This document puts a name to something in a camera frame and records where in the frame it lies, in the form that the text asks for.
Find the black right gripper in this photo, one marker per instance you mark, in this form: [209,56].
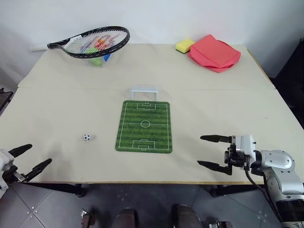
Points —
[235,159]

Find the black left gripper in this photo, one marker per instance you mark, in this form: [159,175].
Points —
[15,176]

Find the small soccer ball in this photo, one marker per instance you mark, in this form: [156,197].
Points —
[86,137]

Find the green soccer field mat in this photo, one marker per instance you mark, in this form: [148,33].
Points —
[145,127]

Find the dark crate beside table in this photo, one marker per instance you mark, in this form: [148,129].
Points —
[4,99]

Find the dark rounded shape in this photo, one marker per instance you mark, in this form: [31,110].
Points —
[127,218]
[186,217]

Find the white miniature goal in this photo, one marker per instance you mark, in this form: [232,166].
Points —
[143,89]

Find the red folded cloth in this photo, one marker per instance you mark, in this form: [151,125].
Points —
[213,53]

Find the black equipment beside table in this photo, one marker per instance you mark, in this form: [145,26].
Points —
[293,78]

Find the yellow sponge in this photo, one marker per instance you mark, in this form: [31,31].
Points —
[184,45]

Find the black tennis racket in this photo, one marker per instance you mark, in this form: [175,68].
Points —
[57,45]

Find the green ball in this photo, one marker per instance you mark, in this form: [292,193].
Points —
[95,61]

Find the clear plastic container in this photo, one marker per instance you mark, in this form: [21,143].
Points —
[101,62]

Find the blue plastic piece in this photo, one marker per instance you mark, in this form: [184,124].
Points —
[108,57]

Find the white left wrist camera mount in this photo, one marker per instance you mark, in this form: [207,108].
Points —
[4,158]

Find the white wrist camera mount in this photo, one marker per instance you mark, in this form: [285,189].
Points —
[4,158]
[247,145]

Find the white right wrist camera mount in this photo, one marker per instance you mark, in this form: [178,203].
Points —
[247,145]

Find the black table leg frame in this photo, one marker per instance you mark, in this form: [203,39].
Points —
[66,188]
[228,190]

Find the brown metal bracket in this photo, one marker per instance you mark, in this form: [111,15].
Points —
[221,225]
[88,217]

